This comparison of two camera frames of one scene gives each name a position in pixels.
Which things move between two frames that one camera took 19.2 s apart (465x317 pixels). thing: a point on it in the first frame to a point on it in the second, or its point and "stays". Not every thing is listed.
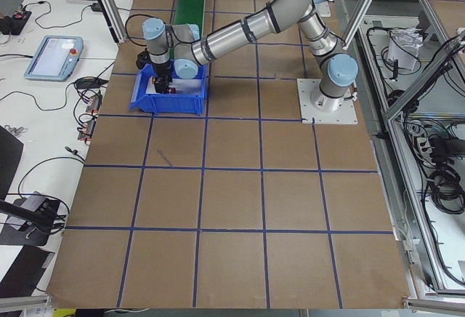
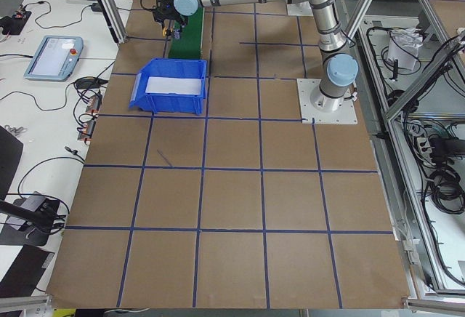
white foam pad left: x=182 y=86 stays
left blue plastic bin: x=159 y=102 stays
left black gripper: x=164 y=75 to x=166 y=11
